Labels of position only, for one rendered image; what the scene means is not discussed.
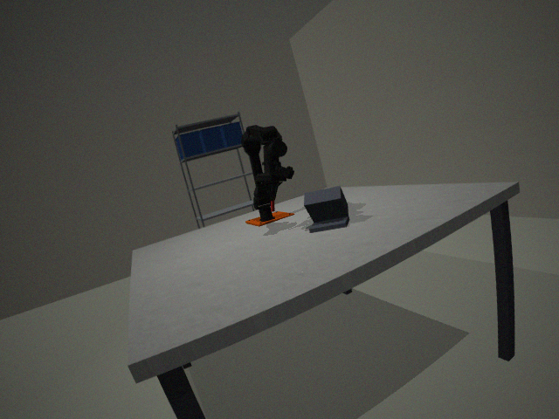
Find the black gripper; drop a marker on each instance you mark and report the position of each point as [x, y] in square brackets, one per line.
[270, 181]

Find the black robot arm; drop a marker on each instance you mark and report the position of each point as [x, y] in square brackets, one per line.
[274, 148]

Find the grey sloped panel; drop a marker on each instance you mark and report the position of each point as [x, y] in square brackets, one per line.
[328, 209]

